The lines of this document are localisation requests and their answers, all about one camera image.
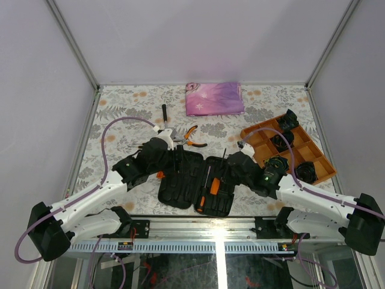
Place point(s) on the black tape roll far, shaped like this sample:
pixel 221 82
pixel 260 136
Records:
pixel 288 121

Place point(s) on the black tape roll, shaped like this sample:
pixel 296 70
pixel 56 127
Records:
pixel 288 121
pixel 306 172
pixel 276 164
pixel 282 143

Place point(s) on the orange handled long-nose pliers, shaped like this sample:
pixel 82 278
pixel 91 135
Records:
pixel 187 140

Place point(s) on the wooden compartment tray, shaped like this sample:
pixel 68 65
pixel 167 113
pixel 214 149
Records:
pixel 304 149

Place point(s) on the black tape roll middle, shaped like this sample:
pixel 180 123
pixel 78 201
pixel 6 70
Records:
pixel 282 143

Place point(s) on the large black orange screwdriver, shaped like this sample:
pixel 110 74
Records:
pixel 203 192

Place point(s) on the black tape roll near left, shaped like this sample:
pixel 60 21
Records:
pixel 276 164

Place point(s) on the black plastic tool case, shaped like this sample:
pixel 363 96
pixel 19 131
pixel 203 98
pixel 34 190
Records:
pixel 182 190

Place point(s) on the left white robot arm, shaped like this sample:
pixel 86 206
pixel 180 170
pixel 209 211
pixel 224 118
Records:
pixel 54 228

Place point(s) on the folded purple cloth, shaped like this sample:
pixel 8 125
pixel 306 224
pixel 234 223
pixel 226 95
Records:
pixel 213 99

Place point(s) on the black tape roll near right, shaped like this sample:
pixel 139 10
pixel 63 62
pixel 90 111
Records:
pixel 306 172

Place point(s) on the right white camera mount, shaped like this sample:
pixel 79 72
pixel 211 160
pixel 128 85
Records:
pixel 246 148

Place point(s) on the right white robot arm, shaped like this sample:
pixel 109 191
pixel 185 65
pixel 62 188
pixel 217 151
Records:
pixel 357 221

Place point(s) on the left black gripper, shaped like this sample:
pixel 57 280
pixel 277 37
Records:
pixel 178 164

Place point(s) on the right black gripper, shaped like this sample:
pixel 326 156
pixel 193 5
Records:
pixel 225 174

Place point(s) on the small black handled hammer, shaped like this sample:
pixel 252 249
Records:
pixel 165 116

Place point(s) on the aluminium front rail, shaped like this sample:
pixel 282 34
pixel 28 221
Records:
pixel 185 235

